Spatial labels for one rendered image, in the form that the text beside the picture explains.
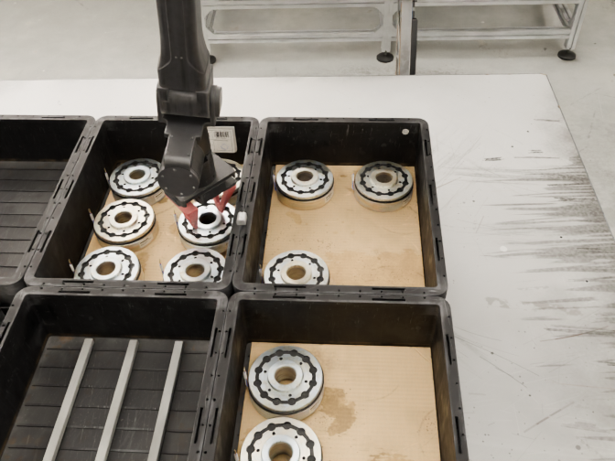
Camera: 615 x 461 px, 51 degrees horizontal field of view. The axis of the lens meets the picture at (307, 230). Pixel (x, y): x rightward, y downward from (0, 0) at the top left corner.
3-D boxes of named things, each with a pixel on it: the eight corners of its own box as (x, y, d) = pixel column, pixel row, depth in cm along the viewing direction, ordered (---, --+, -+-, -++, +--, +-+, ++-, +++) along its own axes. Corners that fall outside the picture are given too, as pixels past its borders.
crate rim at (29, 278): (102, 125, 120) (98, 114, 118) (261, 126, 118) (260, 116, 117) (25, 295, 93) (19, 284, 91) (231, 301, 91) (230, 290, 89)
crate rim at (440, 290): (261, 126, 118) (260, 116, 117) (426, 128, 117) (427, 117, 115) (231, 301, 91) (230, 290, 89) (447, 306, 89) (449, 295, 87)
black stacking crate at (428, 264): (266, 167, 125) (262, 119, 117) (420, 169, 123) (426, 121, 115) (241, 338, 98) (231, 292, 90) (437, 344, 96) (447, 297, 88)
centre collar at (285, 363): (268, 361, 89) (268, 359, 89) (304, 361, 89) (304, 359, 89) (265, 393, 86) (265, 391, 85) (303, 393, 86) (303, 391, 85)
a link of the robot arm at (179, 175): (222, 80, 89) (159, 73, 89) (211, 134, 82) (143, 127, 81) (221, 145, 98) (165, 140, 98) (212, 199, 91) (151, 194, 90)
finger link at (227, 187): (242, 215, 109) (236, 174, 102) (208, 237, 106) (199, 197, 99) (219, 194, 112) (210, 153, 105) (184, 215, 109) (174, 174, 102)
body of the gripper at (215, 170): (237, 178, 103) (231, 144, 97) (184, 210, 98) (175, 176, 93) (213, 159, 106) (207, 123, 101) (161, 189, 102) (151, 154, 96)
